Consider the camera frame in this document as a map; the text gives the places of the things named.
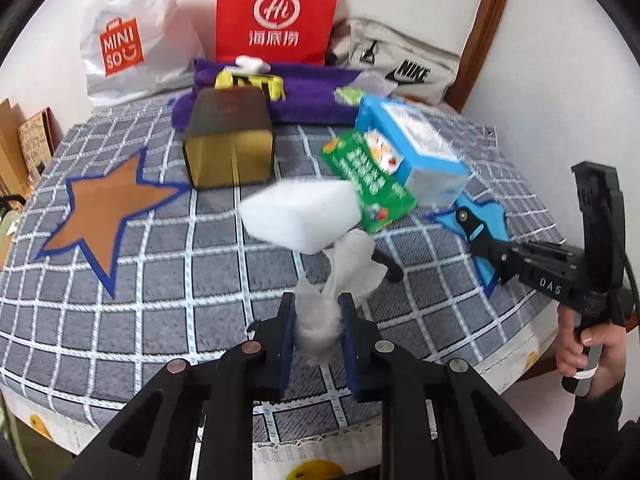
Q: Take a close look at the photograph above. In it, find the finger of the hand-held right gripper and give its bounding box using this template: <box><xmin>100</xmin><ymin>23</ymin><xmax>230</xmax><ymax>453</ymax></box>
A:
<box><xmin>475</xmin><ymin>245</ymin><xmax>523</xmax><ymax>288</ymax></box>
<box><xmin>454</xmin><ymin>207</ymin><xmax>521</xmax><ymax>261</ymax></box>

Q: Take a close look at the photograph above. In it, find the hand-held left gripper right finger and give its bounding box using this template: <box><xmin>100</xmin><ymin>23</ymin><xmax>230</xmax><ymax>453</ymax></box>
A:
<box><xmin>337</xmin><ymin>294</ymin><xmax>576</xmax><ymax>480</ymax></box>

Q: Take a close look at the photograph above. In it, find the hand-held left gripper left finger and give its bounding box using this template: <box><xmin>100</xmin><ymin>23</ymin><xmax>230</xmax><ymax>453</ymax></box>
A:
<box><xmin>70</xmin><ymin>292</ymin><xmax>298</xmax><ymax>480</ymax></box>

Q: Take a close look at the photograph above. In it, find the black strap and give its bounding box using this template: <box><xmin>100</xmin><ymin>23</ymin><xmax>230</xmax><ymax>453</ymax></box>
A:
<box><xmin>370</xmin><ymin>250</ymin><xmax>405</xmax><ymax>283</ymax></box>

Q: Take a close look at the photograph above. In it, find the blue tissue pack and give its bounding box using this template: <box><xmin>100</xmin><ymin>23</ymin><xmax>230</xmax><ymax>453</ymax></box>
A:
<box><xmin>354</xmin><ymin>94</ymin><xmax>471</xmax><ymax>208</ymax></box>

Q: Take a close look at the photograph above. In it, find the green snack packet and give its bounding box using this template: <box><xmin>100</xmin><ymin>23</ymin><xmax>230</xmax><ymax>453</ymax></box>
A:
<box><xmin>319</xmin><ymin>129</ymin><xmax>418</xmax><ymax>235</ymax></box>

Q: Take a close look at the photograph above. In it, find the white orange snack packet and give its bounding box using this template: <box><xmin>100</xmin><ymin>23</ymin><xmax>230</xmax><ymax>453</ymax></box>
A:
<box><xmin>362</xmin><ymin>130</ymin><xmax>407</xmax><ymax>177</ymax></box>

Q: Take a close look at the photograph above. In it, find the white sponge block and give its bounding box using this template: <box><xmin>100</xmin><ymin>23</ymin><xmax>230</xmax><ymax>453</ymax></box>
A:
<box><xmin>239</xmin><ymin>180</ymin><xmax>363</xmax><ymax>256</ymax></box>

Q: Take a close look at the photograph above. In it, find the yellow black pouch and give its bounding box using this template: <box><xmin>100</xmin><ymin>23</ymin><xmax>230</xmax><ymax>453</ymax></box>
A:
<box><xmin>214</xmin><ymin>70</ymin><xmax>287</xmax><ymax>103</ymax></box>

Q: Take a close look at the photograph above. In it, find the small white soft item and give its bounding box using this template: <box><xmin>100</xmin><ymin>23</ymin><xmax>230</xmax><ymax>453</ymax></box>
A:
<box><xmin>222</xmin><ymin>55</ymin><xmax>271</xmax><ymax>75</ymax></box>

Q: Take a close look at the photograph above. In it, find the person's right forearm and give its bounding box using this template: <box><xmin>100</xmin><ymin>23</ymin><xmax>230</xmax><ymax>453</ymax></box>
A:
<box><xmin>557</xmin><ymin>375</ymin><xmax>640</xmax><ymax>480</ymax></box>

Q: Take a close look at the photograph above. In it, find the person's right hand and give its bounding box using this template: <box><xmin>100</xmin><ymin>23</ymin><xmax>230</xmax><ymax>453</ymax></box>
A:
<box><xmin>556</xmin><ymin>305</ymin><xmax>626</xmax><ymax>399</ymax></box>

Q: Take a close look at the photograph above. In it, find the fruit print table cover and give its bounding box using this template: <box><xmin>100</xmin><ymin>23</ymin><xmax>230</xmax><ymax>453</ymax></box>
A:
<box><xmin>0</xmin><ymin>340</ymin><xmax>546</xmax><ymax>480</ymax></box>

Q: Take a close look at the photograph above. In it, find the grey checked star tablecloth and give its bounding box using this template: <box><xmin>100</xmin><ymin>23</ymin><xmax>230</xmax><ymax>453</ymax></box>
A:
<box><xmin>0</xmin><ymin>92</ymin><xmax>568</xmax><ymax>446</ymax></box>

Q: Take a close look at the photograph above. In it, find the grey waist bag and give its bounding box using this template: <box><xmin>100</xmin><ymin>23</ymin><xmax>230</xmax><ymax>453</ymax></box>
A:
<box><xmin>325</xmin><ymin>16</ymin><xmax>462</xmax><ymax>107</ymax></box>

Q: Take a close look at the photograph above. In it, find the dark green tea tin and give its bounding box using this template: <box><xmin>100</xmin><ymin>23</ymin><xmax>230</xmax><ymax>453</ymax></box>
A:
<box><xmin>182</xmin><ymin>87</ymin><xmax>277</xmax><ymax>191</ymax></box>

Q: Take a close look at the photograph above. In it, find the purple towel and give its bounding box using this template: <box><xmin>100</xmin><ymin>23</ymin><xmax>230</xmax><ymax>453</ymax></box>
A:
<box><xmin>171</xmin><ymin>57</ymin><xmax>396</xmax><ymax>133</ymax></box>

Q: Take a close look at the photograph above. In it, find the red paper bag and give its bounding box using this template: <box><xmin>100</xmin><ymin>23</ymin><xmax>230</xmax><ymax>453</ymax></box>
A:
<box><xmin>215</xmin><ymin>0</ymin><xmax>345</xmax><ymax>67</ymax></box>

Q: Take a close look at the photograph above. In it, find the patterned book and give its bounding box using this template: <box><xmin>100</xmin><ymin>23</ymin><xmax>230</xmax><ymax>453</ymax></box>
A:
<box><xmin>17</xmin><ymin>107</ymin><xmax>63</xmax><ymax>176</ymax></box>

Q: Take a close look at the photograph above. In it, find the white plastic shopping bag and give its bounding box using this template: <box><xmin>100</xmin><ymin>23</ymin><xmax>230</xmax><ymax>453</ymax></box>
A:
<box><xmin>80</xmin><ymin>0</ymin><xmax>206</xmax><ymax>106</ymax></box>

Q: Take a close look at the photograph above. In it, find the black cable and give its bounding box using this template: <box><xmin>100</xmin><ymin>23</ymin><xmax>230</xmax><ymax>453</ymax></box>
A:
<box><xmin>620</xmin><ymin>255</ymin><xmax>640</xmax><ymax>321</ymax></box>

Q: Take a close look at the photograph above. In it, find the brown wooden door frame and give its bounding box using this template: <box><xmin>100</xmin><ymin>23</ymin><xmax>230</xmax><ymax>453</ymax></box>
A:
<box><xmin>442</xmin><ymin>0</ymin><xmax>518</xmax><ymax>116</ymax></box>

